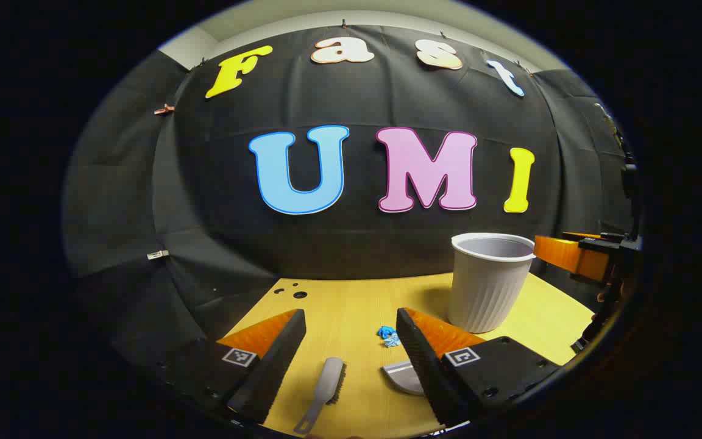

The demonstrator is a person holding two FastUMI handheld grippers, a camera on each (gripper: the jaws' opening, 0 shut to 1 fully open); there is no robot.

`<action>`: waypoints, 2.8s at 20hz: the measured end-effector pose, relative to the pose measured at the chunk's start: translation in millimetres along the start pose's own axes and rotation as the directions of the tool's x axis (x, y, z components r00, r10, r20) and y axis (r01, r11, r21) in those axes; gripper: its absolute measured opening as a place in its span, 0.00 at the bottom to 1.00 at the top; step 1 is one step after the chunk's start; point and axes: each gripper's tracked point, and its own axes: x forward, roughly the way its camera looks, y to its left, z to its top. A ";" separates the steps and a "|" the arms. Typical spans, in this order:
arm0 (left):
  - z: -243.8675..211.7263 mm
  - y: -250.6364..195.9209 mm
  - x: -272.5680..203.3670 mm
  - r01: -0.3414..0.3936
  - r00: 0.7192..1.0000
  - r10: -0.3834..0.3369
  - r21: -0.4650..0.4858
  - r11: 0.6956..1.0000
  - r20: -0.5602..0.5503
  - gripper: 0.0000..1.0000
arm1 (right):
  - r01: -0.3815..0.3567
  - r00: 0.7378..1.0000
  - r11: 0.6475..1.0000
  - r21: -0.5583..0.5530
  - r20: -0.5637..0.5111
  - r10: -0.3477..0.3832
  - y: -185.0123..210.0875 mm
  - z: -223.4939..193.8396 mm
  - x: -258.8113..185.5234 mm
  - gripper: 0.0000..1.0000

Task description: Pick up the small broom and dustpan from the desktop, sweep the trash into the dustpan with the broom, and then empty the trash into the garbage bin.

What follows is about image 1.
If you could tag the light blue paper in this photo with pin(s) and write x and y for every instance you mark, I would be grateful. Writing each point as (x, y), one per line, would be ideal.
(392, 341)

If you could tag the grey dustpan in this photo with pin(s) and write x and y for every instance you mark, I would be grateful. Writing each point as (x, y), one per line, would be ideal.
(403, 379)

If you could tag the orange cloth clip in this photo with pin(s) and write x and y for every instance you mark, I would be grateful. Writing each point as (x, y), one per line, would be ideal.
(164, 110)

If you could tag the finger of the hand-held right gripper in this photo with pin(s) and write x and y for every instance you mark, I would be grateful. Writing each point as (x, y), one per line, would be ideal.
(561, 253)
(579, 235)

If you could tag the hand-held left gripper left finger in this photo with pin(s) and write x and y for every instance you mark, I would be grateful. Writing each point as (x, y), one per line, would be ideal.
(278, 360)

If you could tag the small grey broom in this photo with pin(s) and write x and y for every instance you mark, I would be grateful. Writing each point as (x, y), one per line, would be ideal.
(329, 378)

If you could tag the black backdrop cloth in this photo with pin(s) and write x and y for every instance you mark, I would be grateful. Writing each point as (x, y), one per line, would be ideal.
(357, 244)

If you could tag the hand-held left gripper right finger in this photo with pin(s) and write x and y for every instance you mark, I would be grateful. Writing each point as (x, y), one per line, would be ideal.
(424, 360)

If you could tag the grey ribbed garbage bin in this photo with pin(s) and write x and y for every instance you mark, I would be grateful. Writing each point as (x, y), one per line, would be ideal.
(485, 292)

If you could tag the silver cloth clip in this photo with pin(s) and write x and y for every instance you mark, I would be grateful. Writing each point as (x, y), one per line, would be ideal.
(157, 254)

